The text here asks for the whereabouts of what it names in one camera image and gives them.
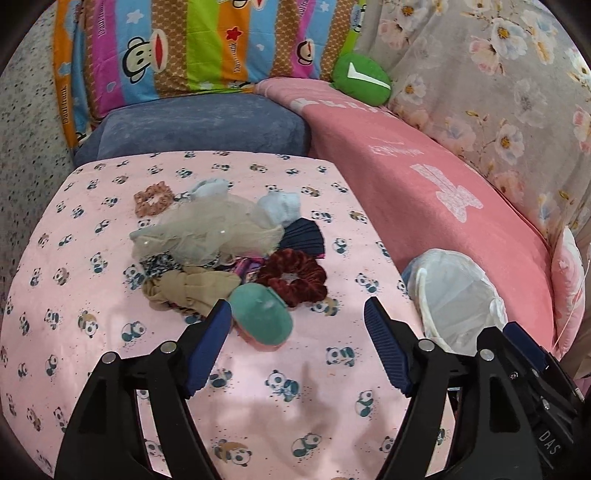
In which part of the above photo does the beige tulle scrunchie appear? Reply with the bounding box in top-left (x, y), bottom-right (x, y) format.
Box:
top-left (129, 191), bottom-right (284, 266)

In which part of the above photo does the dark red velvet scrunchie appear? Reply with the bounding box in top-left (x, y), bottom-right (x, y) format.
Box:
top-left (255, 248), bottom-right (328, 308)

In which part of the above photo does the green plush cushion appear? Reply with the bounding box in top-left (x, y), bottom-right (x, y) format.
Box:
top-left (332, 52), bottom-right (393, 109)

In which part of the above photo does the pink brown scrunchie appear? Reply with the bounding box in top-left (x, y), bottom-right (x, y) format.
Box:
top-left (134, 181), bottom-right (174, 217)

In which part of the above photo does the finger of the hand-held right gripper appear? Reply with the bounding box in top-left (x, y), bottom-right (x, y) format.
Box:
top-left (475, 326), bottom-right (514, 366)
top-left (502, 322), bottom-right (553, 371)

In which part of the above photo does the beige trash bin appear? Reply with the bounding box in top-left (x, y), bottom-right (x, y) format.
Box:
top-left (402, 248), bottom-right (509, 356)

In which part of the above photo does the small pink pillow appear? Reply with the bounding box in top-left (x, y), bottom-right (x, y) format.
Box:
top-left (551, 226), bottom-right (587, 361)

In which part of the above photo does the grey floral sheet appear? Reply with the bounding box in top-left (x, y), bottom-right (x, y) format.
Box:
top-left (355, 0), bottom-right (591, 250)

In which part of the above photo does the pink blanket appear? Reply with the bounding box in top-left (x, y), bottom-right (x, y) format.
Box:
top-left (255, 78), bottom-right (555, 352)

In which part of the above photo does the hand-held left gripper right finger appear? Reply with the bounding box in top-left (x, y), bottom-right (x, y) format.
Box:
top-left (363, 296), bottom-right (541, 480)

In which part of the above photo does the white plastic bin liner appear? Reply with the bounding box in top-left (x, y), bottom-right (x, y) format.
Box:
top-left (403, 248), bottom-right (509, 354)

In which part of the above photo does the blue velvet cushion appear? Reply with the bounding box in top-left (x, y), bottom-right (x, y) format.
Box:
top-left (74, 95), bottom-right (311, 167)

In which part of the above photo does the black white patterned scrunchie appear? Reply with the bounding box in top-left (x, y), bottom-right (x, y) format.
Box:
top-left (139, 251), bottom-right (185, 282)

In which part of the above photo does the navy pleated scrunchie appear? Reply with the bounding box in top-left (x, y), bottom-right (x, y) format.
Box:
top-left (277, 218), bottom-right (326, 257)

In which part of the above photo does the pink panda print cloth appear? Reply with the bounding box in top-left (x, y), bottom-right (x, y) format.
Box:
top-left (0, 151), bottom-right (458, 480)

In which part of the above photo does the striped monkey print pillow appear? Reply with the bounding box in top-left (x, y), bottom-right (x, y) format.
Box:
top-left (52, 0), bottom-right (370, 151)

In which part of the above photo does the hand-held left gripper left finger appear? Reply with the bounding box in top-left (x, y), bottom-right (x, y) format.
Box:
top-left (54, 299), bottom-right (232, 480)

